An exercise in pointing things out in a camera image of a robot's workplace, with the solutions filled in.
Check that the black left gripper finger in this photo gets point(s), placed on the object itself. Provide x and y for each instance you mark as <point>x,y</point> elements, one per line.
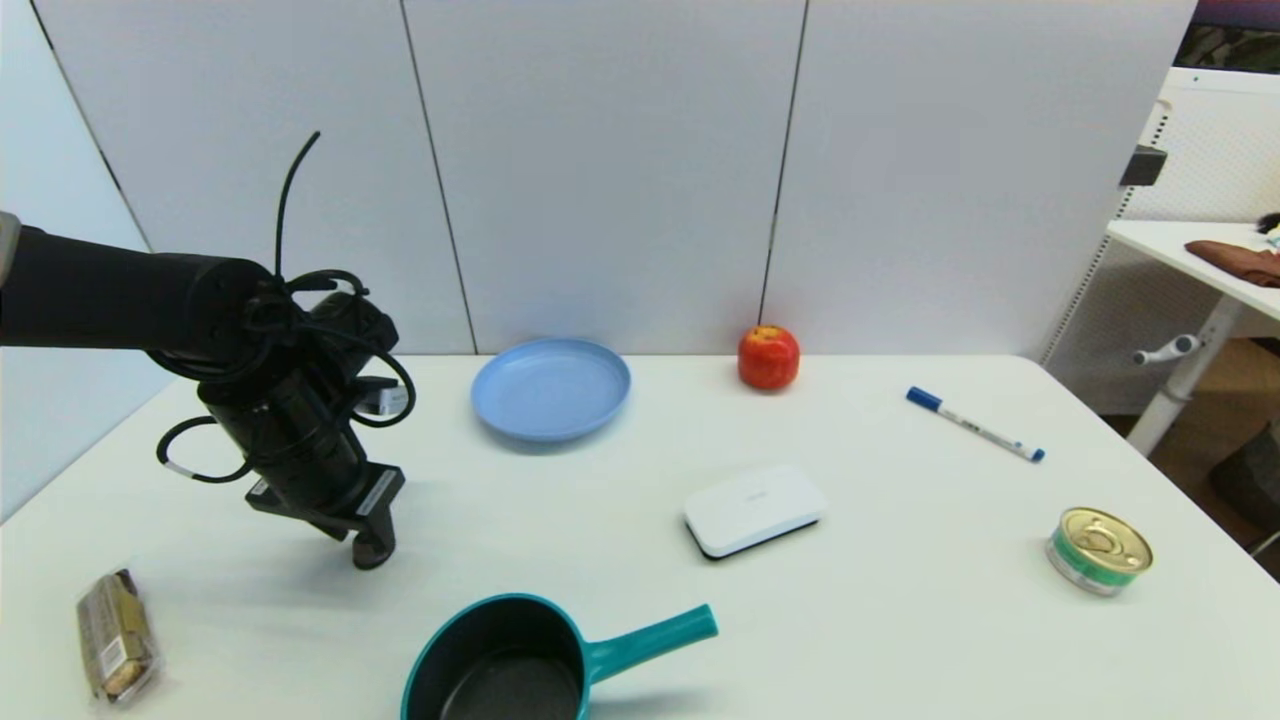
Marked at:
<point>368,532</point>

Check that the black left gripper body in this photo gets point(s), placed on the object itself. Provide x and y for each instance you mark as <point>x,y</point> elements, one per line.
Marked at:
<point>335,505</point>

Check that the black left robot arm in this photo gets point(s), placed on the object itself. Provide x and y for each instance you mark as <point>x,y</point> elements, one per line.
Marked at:
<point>110,295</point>

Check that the teal saucepan black inside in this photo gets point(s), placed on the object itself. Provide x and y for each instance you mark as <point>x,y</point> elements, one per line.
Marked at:
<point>500,662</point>

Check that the light blue plastic plate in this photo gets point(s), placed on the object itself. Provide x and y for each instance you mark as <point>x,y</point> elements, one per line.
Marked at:
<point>550,390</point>

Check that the clear wrapped snack bar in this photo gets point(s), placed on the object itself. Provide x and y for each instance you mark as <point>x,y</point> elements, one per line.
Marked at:
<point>117,635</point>

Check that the white whiteboard eraser black base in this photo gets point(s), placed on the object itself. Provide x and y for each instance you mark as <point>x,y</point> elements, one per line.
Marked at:
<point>753,507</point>

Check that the red apple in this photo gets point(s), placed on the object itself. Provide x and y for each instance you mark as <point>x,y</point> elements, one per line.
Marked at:
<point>768,358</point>

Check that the white marker pen blue cap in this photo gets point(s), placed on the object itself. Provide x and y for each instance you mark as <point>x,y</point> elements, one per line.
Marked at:
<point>977,426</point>

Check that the green labelled tin can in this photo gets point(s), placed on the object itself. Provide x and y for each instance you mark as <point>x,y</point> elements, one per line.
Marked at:
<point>1098,550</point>

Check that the white desk leg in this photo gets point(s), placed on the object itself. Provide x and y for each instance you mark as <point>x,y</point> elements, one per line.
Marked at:
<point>1187,378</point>

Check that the black box on partition edge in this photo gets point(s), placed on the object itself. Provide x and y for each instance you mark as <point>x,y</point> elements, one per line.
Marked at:
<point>1141,165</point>

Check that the white side desk top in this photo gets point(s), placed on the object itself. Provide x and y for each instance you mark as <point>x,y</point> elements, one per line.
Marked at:
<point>1190,252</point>

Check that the brown cloth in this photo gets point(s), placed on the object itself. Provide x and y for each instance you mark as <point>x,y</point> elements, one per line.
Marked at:
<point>1238,260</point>

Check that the white perforated pegboard panel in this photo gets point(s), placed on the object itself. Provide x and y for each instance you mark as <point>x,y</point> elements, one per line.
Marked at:
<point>1217,148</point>

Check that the small black object on desk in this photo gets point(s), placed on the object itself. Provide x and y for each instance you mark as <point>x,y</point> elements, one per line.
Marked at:
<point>1270,221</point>

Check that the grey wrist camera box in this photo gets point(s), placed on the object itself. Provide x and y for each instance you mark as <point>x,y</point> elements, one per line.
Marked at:
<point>385,398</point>

